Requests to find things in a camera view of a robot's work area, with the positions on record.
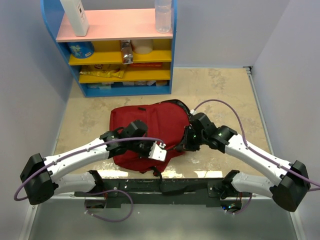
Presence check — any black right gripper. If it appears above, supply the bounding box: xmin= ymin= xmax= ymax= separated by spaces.
xmin=178 ymin=125 xmax=207 ymax=151

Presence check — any red backpack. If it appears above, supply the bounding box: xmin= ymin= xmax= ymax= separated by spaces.
xmin=109 ymin=99 xmax=191 ymax=178

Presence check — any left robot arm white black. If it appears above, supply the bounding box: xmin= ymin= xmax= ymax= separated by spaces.
xmin=13 ymin=120 xmax=160 ymax=206

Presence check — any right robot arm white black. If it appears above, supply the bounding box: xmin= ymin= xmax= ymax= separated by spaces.
xmin=178 ymin=112 xmax=311 ymax=212

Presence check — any yellow chips bag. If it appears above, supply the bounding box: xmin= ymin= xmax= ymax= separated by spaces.
xmin=79 ymin=64 xmax=127 ymax=79

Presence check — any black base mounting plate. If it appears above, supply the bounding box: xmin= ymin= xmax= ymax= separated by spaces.
xmin=74 ymin=178 xmax=252 ymax=209

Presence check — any red flat box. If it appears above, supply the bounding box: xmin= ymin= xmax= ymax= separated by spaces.
xmin=129 ymin=62 xmax=163 ymax=68

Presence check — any blue shelf unit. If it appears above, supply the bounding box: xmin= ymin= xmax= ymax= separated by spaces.
xmin=40 ymin=0 xmax=178 ymax=97

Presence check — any silver snack packet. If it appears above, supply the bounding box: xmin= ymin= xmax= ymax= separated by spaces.
xmin=120 ymin=40 xmax=134 ymax=65

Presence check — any white round container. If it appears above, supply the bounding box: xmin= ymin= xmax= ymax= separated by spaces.
xmin=131 ymin=39 xmax=154 ymax=55

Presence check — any blue snack can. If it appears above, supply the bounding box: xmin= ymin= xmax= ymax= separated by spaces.
xmin=67 ymin=41 xmax=95 ymax=59

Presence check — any clear plastic bottle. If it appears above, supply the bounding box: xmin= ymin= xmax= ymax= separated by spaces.
xmin=154 ymin=0 xmax=172 ymax=34

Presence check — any white tall carton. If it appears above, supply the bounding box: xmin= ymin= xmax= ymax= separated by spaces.
xmin=60 ymin=0 xmax=89 ymax=37

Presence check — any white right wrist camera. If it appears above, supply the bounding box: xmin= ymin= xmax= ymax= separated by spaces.
xmin=190 ymin=109 xmax=197 ymax=116

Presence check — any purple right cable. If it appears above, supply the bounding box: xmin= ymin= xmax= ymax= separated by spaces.
xmin=193 ymin=99 xmax=320 ymax=216

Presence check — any purple cable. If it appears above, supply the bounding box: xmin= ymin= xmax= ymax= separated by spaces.
xmin=193 ymin=99 xmax=320 ymax=216
xmin=13 ymin=136 xmax=166 ymax=222

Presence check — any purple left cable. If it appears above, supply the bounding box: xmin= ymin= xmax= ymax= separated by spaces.
xmin=13 ymin=136 xmax=166 ymax=222

